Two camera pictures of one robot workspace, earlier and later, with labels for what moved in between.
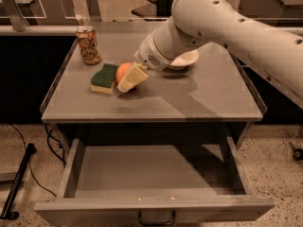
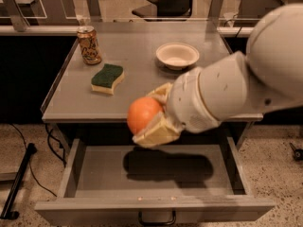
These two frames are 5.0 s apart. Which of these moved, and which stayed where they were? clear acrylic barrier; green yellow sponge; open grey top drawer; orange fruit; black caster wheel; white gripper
Moved: white gripper; orange fruit
Stayed: open grey top drawer; clear acrylic barrier; black caster wheel; green yellow sponge
